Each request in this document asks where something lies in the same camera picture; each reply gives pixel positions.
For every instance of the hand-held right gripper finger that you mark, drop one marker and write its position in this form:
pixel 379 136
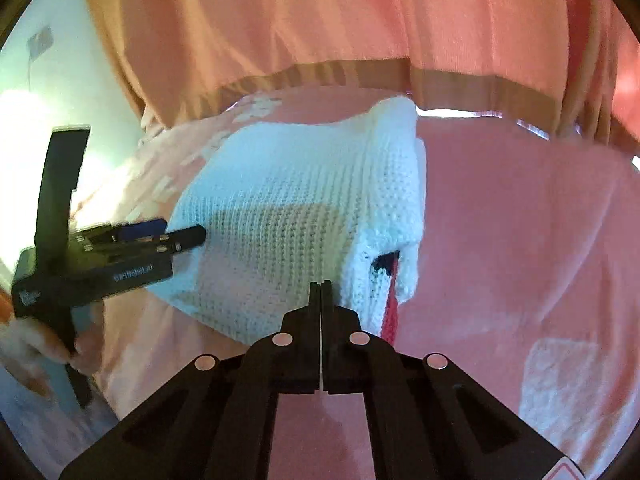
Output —
pixel 326 305
pixel 314 305

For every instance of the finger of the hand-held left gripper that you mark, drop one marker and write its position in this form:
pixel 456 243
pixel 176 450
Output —
pixel 187 237
pixel 142 230

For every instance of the pink patterned bedsheet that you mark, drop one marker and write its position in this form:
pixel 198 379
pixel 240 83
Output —
pixel 500 240

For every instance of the white knit sweater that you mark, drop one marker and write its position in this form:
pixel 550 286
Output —
pixel 280 200

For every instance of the grey wall socket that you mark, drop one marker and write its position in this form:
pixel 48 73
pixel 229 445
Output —
pixel 41 42

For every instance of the pink curtain with tan hem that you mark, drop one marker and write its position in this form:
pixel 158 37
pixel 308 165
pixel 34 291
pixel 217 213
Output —
pixel 325 10

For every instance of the person's left hand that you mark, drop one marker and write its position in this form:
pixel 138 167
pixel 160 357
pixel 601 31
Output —
pixel 35 345

